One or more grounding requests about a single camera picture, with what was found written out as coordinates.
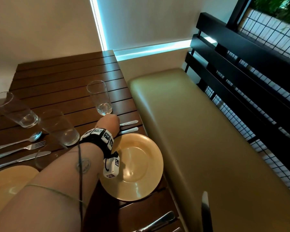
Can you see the person's left hand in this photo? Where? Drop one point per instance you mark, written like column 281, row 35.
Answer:
column 108, row 124

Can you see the person's left forearm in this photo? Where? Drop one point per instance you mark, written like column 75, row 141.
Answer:
column 53, row 190

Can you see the tall clear drinking glass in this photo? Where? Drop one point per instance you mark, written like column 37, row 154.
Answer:
column 17, row 111
column 60, row 129
column 100, row 99

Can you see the gold round plate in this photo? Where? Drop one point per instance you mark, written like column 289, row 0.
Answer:
column 7, row 183
column 140, row 166

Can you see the silver spoon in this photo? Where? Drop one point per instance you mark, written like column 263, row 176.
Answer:
column 26, row 139

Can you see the silver fork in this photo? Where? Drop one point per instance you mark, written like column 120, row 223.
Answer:
column 26, row 147

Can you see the silver table knife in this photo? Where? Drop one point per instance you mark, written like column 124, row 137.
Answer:
column 26, row 158
column 206, row 212

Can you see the beige cushioned bench seat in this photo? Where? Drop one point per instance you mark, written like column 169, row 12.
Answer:
column 207, row 154

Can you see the silver cutlery piece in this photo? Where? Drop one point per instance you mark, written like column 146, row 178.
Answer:
column 159, row 221

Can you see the white roller blind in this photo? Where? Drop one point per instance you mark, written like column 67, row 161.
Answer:
column 154, row 19

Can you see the black slatted bench backrest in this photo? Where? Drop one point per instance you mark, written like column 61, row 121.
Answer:
column 251, row 57

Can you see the green plants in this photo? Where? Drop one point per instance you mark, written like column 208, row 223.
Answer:
column 278, row 7

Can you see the black metal post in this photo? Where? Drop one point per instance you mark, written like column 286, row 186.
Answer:
column 239, row 12

